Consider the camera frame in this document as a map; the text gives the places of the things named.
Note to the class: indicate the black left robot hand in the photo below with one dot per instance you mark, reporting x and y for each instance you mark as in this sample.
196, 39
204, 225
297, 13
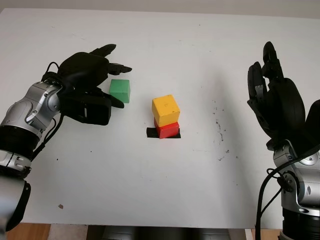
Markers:
82, 70

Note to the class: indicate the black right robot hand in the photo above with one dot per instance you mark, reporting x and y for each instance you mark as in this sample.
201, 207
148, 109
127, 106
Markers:
285, 107

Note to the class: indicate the green cube block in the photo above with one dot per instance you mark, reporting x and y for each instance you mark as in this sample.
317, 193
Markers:
120, 87

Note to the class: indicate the yellow cube block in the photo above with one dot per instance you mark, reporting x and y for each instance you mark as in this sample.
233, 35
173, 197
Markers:
165, 107

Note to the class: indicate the red cube block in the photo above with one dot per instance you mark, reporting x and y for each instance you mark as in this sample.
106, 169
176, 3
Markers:
170, 130

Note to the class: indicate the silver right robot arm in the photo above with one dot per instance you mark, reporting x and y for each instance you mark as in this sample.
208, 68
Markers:
305, 185

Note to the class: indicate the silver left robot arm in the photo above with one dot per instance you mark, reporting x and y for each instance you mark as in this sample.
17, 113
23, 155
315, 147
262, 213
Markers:
27, 107

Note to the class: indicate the black tape strip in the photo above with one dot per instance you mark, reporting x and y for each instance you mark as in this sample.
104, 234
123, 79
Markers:
150, 133

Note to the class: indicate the dark robot torso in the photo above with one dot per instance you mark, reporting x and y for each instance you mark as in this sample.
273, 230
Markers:
162, 232

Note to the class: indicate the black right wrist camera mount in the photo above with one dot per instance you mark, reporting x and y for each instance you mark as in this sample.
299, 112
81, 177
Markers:
312, 125

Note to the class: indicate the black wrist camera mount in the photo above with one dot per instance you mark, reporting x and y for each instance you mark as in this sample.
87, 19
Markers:
312, 125
92, 110

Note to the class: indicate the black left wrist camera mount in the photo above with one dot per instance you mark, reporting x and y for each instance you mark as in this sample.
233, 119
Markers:
92, 110

